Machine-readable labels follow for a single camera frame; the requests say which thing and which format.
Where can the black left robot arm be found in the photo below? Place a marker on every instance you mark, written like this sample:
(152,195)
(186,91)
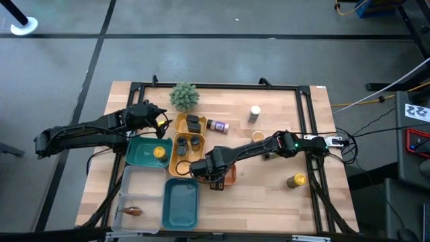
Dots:
(84,129)

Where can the black desk frame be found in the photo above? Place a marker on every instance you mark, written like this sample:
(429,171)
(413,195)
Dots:
(389,86)

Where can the orange plastic bin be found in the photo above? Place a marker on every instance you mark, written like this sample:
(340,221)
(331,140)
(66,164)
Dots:
(231,176)

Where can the small yellow plastic bin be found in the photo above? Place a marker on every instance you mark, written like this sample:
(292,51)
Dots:
(179,129)

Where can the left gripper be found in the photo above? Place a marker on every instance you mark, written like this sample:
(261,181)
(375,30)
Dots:
(139,116)

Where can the red-framed device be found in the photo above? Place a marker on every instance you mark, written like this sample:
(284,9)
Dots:
(408,134)

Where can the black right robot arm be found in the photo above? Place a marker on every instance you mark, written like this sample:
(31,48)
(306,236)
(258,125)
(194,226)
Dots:
(255,148)

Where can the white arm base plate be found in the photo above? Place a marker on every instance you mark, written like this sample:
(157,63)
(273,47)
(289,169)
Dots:
(332,141)

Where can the artificial succulent in patterned pot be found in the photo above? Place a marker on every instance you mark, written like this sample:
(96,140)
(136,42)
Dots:
(183,96)

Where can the black pole white base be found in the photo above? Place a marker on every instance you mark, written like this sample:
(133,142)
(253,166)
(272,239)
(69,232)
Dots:
(25,25)

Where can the purple label spice jar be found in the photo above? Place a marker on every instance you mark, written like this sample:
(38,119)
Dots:
(219,126)

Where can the black table frame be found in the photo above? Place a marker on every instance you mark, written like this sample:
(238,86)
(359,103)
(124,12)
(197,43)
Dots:
(218,86)

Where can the teal plastic bin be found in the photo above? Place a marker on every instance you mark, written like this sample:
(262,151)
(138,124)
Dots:
(180,205)
(141,151)

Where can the grey chair foot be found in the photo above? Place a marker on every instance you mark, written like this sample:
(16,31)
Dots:
(10,149)

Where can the white patterned sticker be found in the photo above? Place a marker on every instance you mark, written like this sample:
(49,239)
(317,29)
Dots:
(416,112)

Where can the brown spice packet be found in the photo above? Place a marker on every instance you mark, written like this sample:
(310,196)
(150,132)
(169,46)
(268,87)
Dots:
(132,211)

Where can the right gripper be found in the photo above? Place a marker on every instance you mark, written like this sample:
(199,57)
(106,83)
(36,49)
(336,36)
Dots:
(216,161)

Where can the large yellow plastic bin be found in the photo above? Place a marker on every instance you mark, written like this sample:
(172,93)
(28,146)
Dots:
(198,161)

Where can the yellow-lid spice jar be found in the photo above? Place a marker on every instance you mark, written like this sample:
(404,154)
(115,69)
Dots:
(297,180)
(159,152)

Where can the clear plastic bin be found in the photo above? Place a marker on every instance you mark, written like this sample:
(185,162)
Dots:
(141,188)

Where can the green spice tin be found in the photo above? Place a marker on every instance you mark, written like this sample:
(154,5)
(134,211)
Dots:
(194,128)
(192,119)

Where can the white-lid peppercorn jar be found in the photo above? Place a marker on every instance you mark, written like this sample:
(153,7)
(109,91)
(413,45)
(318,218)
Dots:
(254,112)

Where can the black-lid brown spice jar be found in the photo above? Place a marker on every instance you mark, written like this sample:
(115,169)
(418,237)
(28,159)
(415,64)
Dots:
(181,151)
(195,142)
(182,140)

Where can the tan-lid spice jar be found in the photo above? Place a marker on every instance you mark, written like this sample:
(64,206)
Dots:
(258,136)

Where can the blue box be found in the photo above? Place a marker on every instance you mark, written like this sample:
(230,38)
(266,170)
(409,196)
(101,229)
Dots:
(373,8)

